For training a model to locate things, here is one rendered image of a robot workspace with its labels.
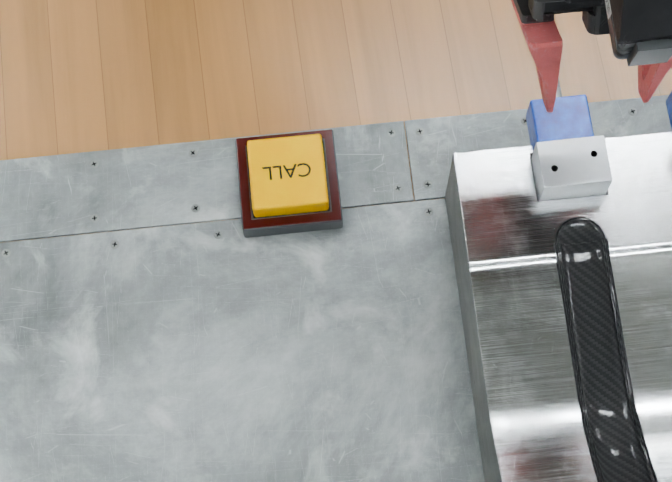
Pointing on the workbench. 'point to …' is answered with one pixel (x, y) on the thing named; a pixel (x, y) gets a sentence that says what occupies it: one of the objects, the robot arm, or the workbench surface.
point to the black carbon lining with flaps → (600, 355)
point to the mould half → (637, 309)
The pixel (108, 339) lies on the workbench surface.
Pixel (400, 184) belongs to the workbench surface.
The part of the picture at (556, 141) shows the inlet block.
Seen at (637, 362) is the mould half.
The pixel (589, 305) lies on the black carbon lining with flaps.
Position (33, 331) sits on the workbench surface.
